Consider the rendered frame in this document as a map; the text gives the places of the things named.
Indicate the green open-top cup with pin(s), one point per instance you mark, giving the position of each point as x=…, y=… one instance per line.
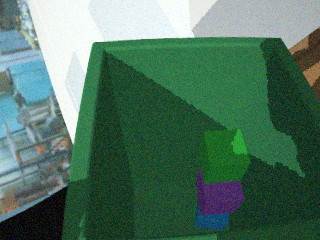
x=144, y=106

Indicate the green block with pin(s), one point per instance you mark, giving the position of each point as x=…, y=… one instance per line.
x=223, y=155

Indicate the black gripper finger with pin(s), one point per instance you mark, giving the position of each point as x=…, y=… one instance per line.
x=43, y=221

